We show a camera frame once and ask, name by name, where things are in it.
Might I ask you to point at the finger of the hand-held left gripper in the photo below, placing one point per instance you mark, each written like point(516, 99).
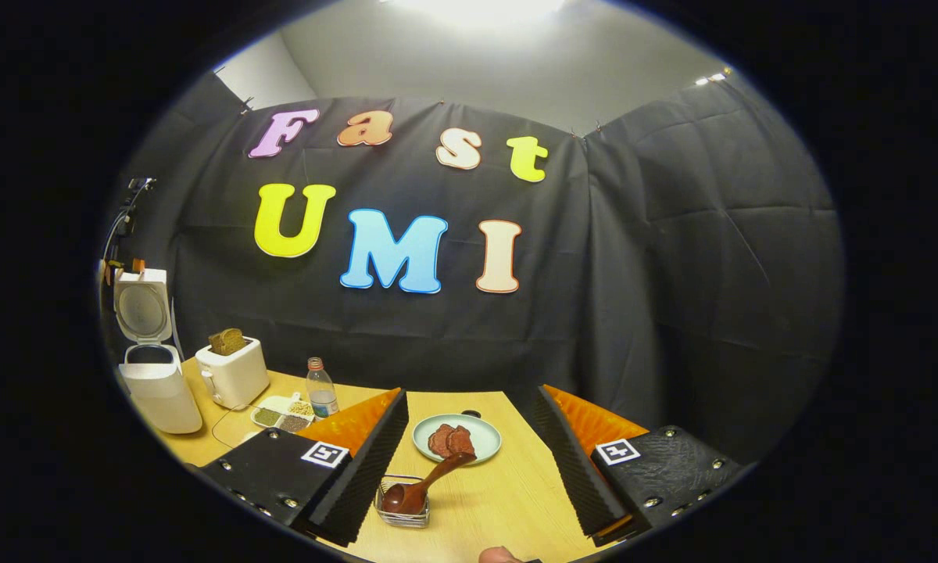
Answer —
point(137, 265)

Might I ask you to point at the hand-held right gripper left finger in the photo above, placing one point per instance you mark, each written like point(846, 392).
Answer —
point(371, 469)

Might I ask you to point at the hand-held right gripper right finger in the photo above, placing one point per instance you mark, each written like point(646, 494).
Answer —
point(571, 469)

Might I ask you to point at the dark wooden spoon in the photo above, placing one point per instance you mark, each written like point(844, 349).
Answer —
point(430, 481)

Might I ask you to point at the white divided rice dish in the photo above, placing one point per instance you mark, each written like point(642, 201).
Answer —
point(281, 414)

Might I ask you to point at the white rice cooker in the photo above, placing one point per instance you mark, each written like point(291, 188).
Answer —
point(160, 391)

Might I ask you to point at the brown meat slices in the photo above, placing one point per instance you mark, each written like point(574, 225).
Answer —
point(449, 440)

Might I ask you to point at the clear plastic water bottle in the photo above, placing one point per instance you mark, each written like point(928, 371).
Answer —
point(322, 395)

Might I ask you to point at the pale green plate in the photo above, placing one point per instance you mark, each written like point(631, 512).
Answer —
point(485, 438)

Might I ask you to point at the brown bread slices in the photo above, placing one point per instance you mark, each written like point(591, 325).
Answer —
point(227, 342)

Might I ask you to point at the white toaster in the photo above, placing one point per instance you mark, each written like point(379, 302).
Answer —
point(238, 379)

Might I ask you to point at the black backdrop cloth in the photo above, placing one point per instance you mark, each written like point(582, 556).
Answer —
point(656, 258)

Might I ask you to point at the ceiling light panel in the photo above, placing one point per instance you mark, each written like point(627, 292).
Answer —
point(477, 9)

